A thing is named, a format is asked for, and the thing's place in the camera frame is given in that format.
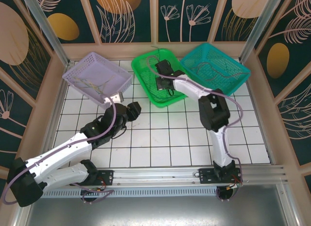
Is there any thin yellow wire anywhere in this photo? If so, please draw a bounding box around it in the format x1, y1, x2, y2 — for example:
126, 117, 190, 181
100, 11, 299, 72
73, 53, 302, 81
74, 77, 109, 102
72, 75, 116, 95

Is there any thin red wire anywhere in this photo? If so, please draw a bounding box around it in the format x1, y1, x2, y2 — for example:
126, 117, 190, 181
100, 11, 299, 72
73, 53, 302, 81
213, 67, 251, 80
190, 62, 221, 80

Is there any green plastic basket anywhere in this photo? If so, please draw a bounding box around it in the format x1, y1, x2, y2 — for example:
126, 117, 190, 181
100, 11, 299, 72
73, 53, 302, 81
131, 47, 196, 107

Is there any lilac plastic basket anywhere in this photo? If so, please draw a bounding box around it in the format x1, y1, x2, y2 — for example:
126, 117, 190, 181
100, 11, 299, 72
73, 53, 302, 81
62, 52, 134, 109

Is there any teal plastic basket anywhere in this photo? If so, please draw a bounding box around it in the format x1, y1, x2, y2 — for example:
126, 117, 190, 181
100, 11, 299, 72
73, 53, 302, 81
179, 42, 252, 97

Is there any grey metal sheet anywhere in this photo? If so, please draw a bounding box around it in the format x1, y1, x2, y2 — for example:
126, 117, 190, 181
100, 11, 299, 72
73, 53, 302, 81
14, 184, 301, 226

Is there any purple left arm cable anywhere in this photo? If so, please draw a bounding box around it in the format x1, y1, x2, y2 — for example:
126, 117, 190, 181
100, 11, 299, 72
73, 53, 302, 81
3, 96, 116, 206

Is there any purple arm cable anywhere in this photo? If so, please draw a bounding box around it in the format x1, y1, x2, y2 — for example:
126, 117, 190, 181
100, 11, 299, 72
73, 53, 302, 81
3, 96, 116, 206
145, 55, 244, 202

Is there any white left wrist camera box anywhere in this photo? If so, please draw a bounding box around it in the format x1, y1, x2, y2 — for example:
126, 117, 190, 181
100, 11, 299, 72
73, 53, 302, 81
109, 91, 125, 104

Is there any thin black left gripper cable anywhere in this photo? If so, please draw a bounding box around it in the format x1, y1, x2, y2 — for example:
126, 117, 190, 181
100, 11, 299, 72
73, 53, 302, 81
111, 124, 127, 139

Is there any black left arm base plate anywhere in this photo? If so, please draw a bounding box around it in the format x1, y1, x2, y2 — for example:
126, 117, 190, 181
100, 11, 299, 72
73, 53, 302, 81
69, 170, 115, 187

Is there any aluminium mounting rail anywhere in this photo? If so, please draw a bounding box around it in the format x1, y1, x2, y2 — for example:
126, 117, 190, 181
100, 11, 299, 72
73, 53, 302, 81
23, 164, 289, 188

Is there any slotted grey cable duct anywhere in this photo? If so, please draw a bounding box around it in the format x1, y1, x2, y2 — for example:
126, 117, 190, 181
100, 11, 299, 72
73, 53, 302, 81
41, 188, 219, 199

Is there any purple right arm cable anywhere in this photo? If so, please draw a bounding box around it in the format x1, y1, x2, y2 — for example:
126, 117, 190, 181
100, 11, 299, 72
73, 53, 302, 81
145, 55, 244, 202

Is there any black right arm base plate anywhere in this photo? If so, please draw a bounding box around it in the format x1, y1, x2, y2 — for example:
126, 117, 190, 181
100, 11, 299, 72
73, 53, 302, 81
198, 168, 243, 185

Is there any aluminium frame post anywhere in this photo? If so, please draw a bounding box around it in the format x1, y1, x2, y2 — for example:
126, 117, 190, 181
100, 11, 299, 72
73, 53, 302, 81
239, 0, 285, 63
19, 0, 71, 66

